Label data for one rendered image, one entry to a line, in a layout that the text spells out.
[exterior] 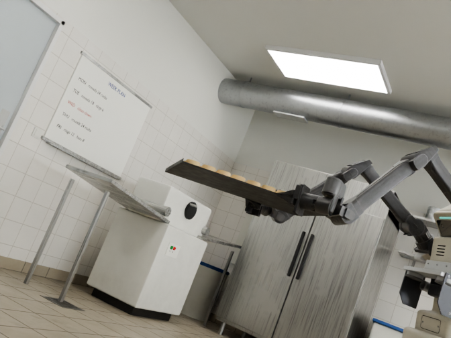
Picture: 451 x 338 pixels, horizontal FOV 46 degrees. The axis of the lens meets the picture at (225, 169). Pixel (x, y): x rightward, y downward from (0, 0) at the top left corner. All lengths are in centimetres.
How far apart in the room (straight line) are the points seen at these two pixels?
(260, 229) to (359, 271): 117
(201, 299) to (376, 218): 233
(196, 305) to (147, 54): 300
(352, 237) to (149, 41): 288
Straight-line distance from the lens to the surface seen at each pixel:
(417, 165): 198
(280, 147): 718
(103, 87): 510
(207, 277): 651
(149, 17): 550
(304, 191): 180
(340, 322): 550
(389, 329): 567
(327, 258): 561
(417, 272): 240
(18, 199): 476
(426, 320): 242
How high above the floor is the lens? 68
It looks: 10 degrees up
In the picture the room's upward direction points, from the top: 22 degrees clockwise
